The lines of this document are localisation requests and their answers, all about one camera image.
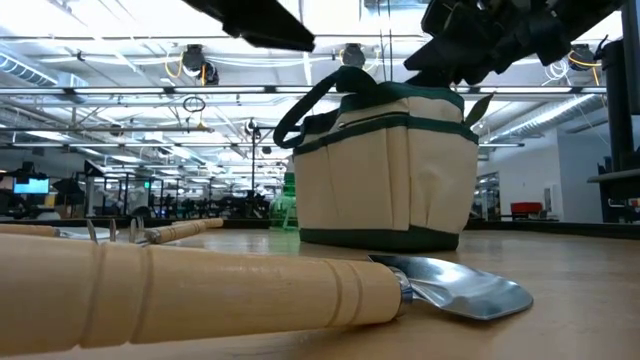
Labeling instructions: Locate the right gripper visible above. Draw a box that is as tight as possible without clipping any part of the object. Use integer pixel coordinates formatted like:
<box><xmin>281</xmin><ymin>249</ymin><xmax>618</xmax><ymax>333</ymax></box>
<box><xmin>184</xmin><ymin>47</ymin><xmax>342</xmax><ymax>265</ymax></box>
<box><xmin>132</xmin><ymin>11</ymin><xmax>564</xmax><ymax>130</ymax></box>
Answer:
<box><xmin>403</xmin><ymin>0</ymin><xmax>566</xmax><ymax>87</ymax></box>

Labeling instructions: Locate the snake plant in white pot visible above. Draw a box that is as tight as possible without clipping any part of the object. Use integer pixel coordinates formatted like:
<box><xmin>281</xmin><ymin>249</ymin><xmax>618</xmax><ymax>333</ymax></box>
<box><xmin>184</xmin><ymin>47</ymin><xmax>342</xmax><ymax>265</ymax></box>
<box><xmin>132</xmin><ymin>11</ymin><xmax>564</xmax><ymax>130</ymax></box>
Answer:
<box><xmin>463</xmin><ymin>92</ymin><xmax>495</xmax><ymax>127</ymax></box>

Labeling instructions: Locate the black aluminium table frame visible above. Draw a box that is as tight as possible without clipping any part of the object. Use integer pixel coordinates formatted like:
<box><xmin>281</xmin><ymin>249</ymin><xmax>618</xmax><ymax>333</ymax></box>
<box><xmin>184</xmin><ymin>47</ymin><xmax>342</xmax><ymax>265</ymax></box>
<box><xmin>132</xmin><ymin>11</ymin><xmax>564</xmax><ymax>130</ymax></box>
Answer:
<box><xmin>0</xmin><ymin>216</ymin><xmax>640</xmax><ymax>240</ymax></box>

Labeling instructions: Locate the small wooden-handled steel trowel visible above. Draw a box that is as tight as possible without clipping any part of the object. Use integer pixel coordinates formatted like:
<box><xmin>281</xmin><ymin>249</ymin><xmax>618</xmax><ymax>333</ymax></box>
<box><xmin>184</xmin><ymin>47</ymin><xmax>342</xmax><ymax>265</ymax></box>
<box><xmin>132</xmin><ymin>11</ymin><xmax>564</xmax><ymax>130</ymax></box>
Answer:
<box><xmin>0</xmin><ymin>224</ymin><xmax>120</xmax><ymax>242</ymax></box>

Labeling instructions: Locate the red background seat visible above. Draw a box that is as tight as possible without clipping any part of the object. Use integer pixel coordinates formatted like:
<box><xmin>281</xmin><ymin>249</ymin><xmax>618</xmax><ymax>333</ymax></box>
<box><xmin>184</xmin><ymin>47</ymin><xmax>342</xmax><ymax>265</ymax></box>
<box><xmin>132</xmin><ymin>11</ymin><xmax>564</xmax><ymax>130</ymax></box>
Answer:
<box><xmin>509</xmin><ymin>201</ymin><xmax>544</xmax><ymax>217</ymax></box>

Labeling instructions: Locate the green spray bottle white trigger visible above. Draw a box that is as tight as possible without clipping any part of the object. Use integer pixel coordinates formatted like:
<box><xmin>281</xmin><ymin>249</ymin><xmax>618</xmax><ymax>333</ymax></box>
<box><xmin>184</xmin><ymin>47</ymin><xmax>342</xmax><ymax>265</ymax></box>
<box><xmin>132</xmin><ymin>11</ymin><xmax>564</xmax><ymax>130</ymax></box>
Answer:
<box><xmin>268</xmin><ymin>158</ymin><xmax>299</xmax><ymax>232</ymax></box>

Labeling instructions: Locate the black hanging cable ring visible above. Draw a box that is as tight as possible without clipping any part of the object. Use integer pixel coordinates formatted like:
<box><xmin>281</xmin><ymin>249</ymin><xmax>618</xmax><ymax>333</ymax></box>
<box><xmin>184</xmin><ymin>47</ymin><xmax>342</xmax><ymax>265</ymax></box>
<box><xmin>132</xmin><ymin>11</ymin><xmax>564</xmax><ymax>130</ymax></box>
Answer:
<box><xmin>182</xmin><ymin>94</ymin><xmax>207</xmax><ymax>115</ymax></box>

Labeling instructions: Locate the black monitor on stand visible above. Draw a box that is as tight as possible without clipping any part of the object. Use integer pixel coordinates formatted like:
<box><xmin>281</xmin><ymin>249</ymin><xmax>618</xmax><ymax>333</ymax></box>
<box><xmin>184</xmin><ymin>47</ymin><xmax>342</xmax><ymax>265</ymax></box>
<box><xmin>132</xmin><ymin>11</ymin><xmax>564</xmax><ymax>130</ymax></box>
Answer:
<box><xmin>602</xmin><ymin>0</ymin><xmax>640</xmax><ymax>171</ymax></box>

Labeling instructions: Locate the wooden-handled metal hand rake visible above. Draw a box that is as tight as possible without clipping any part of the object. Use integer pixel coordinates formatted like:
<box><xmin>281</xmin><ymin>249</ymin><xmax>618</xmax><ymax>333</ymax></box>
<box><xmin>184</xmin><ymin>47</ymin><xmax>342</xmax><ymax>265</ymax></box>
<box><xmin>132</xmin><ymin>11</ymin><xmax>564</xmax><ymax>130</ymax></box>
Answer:
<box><xmin>85</xmin><ymin>216</ymin><xmax>225</xmax><ymax>248</ymax></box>

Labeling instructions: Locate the large wooden-handled steel trowel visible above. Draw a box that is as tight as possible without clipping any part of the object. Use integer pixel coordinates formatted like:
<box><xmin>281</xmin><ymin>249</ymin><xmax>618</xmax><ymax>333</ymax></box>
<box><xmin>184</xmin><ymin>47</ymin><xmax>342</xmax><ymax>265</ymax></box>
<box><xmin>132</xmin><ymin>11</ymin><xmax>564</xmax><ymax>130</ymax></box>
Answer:
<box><xmin>0</xmin><ymin>232</ymin><xmax>535</xmax><ymax>358</ymax></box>

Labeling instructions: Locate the cream and green gardening bag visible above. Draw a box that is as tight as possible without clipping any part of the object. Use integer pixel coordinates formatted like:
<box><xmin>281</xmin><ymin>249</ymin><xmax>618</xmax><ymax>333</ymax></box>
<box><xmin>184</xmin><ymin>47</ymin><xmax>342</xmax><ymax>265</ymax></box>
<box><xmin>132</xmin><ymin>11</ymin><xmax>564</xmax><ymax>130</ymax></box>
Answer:
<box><xmin>273</xmin><ymin>65</ymin><xmax>480</xmax><ymax>253</ymax></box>

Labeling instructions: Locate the black ceiling cord reel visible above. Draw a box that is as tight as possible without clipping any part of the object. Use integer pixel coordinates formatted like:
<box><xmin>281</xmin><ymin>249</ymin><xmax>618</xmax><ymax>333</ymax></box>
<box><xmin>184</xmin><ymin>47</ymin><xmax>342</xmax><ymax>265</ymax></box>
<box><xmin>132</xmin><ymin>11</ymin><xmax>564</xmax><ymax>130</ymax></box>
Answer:
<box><xmin>341</xmin><ymin>43</ymin><xmax>367</xmax><ymax>70</ymax></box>
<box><xmin>180</xmin><ymin>43</ymin><xmax>220</xmax><ymax>87</ymax></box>
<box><xmin>567</xmin><ymin>43</ymin><xmax>597</xmax><ymax>72</ymax></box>

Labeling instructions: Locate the blue-screen background monitor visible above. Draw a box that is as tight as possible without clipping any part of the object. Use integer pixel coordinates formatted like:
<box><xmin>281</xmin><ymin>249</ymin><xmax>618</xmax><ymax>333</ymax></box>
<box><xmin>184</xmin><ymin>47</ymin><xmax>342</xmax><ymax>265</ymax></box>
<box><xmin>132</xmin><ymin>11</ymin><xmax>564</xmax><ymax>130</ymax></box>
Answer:
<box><xmin>13</xmin><ymin>177</ymin><xmax>51</xmax><ymax>196</ymax></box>

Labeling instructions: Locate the grey side desk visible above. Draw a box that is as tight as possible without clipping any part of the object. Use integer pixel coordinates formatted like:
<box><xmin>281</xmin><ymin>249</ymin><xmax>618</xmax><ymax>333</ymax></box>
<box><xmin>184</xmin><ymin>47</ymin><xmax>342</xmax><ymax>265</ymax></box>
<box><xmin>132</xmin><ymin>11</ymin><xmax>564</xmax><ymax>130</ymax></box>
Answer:
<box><xmin>587</xmin><ymin>168</ymin><xmax>640</xmax><ymax>224</ymax></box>

